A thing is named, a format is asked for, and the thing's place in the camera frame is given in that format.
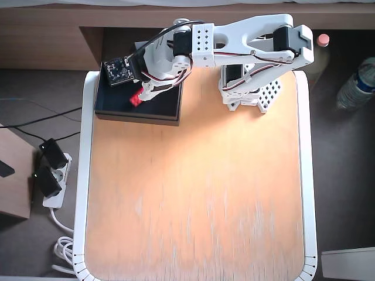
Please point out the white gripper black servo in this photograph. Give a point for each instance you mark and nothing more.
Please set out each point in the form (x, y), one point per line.
(150, 91)

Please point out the red lego block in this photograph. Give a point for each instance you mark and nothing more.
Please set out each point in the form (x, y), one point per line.
(135, 100)

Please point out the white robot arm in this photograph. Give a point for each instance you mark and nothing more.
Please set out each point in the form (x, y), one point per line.
(249, 32)

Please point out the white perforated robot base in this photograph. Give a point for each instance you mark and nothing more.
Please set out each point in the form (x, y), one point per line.
(268, 95)

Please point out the black open bin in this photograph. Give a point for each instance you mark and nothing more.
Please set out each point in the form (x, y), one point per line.
(164, 106)

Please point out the wooden table with white rim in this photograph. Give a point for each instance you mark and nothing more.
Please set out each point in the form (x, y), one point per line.
(79, 175)

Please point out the black power adapter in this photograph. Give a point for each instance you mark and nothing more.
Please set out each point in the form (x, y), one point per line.
(54, 153)
(47, 181)

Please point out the brown wooden furniture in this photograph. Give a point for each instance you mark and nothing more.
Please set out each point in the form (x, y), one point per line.
(44, 38)

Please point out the white power strip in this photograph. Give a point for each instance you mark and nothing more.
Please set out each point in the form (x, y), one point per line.
(57, 199)

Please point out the black flat object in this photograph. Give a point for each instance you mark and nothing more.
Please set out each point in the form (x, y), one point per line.
(6, 169)

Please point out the pink capped bottle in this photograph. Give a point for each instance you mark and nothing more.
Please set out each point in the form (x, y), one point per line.
(322, 55)

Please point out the brown cardboard box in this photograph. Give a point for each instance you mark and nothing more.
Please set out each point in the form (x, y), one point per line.
(14, 193)

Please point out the clear plastic water bottle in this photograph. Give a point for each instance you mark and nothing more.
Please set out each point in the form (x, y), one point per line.
(356, 85)

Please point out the white flat box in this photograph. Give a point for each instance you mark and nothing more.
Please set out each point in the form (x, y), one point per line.
(348, 263)

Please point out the black camera circuit board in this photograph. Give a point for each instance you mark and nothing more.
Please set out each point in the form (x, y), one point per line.
(117, 71)

